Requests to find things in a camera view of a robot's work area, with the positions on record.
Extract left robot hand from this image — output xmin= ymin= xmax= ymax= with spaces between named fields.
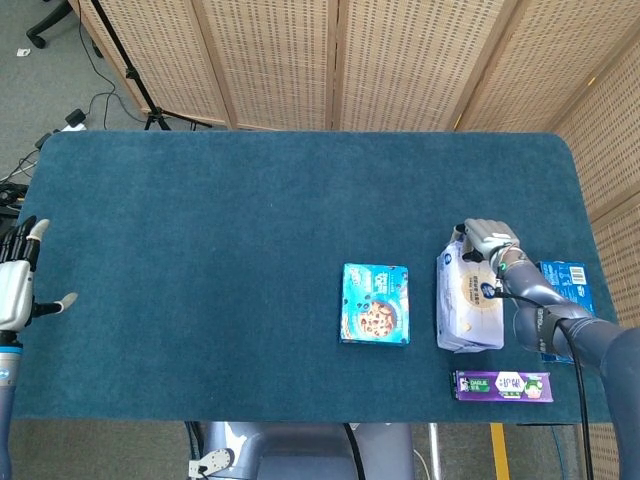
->
xmin=0 ymin=215 xmax=79 ymax=332

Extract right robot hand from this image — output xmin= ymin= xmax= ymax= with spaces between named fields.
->
xmin=452 ymin=218 xmax=522 ymax=267

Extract white tissue pack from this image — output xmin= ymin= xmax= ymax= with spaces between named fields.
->
xmin=434 ymin=239 xmax=505 ymax=354

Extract blue box with barcode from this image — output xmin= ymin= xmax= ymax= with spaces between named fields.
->
xmin=537 ymin=259 xmax=597 ymax=365

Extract blue cookie box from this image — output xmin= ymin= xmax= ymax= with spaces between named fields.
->
xmin=338 ymin=263 xmax=412 ymax=347

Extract purple toothpaste box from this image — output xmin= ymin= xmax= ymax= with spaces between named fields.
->
xmin=452 ymin=369 xmax=555 ymax=403

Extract woven wicker folding screen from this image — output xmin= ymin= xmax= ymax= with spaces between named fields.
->
xmin=554 ymin=44 xmax=640 ymax=480
xmin=69 ymin=0 xmax=640 ymax=134

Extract blue carpet table cover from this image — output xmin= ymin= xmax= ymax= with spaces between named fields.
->
xmin=10 ymin=129 xmax=614 ymax=426

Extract metal table leg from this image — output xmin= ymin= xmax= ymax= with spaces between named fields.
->
xmin=428 ymin=423 xmax=444 ymax=480

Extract black tripod stand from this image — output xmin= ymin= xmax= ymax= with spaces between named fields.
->
xmin=89 ymin=0 xmax=214 ymax=132

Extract black office chair base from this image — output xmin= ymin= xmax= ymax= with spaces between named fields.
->
xmin=25 ymin=0 xmax=71 ymax=50

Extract grey robot torso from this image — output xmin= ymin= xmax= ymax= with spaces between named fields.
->
xmin=187 ymin=421 xmax=416 ymax=480

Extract black cable bundle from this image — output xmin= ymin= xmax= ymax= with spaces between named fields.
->
xmin=0 ymin=144 xmax=42 ymax=217

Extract black velcro arm strap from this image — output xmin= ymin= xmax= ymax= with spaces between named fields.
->
xmin=537 ymin=307 xmax=562 ymax=354

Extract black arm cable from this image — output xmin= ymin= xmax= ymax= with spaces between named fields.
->
xmin=494 ymin=279 xmax=596 ymax=480

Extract thin dark hanging cable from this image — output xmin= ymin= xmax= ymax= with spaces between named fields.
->
xmin=77 ymin=0 xmax=151 ymax=124

